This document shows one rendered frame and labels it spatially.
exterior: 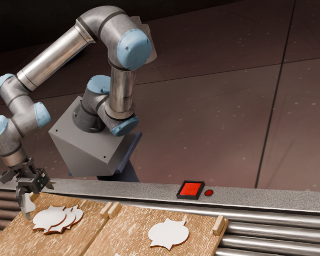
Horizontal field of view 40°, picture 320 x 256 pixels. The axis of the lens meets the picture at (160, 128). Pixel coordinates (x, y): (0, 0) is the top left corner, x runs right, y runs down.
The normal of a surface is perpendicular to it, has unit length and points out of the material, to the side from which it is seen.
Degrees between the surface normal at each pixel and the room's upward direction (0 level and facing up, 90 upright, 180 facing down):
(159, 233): 0
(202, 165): 0
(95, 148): 43
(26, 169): 90
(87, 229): 0
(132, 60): 118
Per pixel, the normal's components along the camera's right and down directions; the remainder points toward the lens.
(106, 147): 0.37, -0.65
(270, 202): -0.32, -0.81
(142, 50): 0.61, 0.64
